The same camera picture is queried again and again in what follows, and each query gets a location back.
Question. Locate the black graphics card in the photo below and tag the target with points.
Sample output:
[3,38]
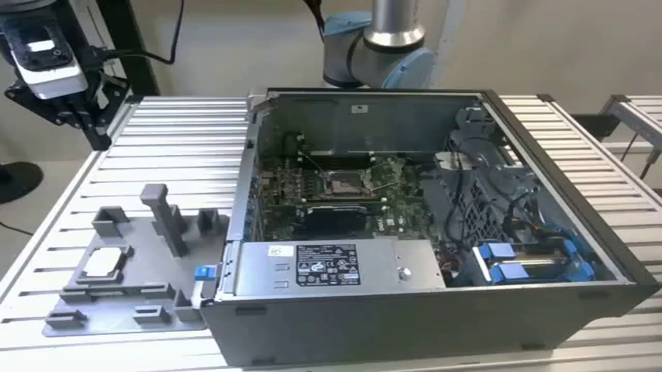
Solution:
[334,222]

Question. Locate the grey parts rack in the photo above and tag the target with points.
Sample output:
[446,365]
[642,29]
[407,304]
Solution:
[155,263]

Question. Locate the black round stand base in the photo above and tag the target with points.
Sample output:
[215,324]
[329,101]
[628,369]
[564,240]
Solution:
[18,182]

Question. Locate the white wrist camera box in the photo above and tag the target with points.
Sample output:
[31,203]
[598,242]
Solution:
[51,83]

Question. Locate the black open PC case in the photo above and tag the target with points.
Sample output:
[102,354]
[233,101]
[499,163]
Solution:
[362,329]

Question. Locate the blue case latch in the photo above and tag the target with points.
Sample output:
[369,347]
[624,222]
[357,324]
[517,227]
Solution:
[204,272]

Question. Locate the aluminium side table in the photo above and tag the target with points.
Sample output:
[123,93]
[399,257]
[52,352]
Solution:
[638,112]

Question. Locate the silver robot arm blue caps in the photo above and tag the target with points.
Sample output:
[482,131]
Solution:
[393,23]

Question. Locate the white sticker on case wall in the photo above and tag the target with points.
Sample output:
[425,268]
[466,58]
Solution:
[359,108]

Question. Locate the green motherboard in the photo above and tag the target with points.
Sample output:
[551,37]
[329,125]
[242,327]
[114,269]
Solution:
[409,217]

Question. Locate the grey power supply unit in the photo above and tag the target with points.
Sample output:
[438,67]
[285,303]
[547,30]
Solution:
[258,271]

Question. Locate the CPU socket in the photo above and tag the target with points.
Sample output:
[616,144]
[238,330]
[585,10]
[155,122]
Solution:
[343,184]

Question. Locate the RAM slot with green stick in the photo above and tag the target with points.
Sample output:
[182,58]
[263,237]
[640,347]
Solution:
[341,200]

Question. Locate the blue disk carrier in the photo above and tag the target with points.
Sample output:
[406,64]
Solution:
[509,271]
[497,250]

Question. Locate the black upright frame post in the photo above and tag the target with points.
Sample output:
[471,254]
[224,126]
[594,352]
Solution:
[136,46]

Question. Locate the black RAM slots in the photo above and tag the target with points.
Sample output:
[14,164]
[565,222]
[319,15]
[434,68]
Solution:
[337,159]

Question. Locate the silver square CPU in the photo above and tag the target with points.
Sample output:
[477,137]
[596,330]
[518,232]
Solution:
[103,263]

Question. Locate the grey metal drive cage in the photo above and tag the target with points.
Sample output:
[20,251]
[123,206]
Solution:
[481,209]

